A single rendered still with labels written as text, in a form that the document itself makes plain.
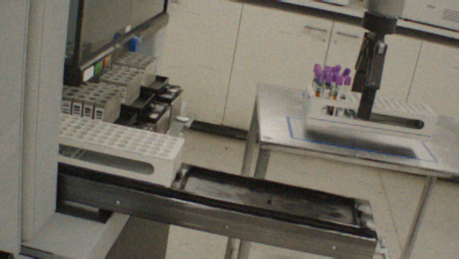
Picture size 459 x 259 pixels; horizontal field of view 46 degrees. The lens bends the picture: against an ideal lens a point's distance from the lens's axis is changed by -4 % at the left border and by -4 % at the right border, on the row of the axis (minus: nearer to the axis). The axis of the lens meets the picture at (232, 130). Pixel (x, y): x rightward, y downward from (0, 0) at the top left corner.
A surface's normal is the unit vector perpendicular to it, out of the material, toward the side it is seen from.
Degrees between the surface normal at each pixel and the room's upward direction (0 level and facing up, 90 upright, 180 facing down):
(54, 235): 0
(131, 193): 90
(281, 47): 90
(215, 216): 90
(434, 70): 90
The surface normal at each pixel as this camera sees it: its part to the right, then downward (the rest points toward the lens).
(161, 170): -0.12, 0.33
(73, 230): 0.17, -0.92
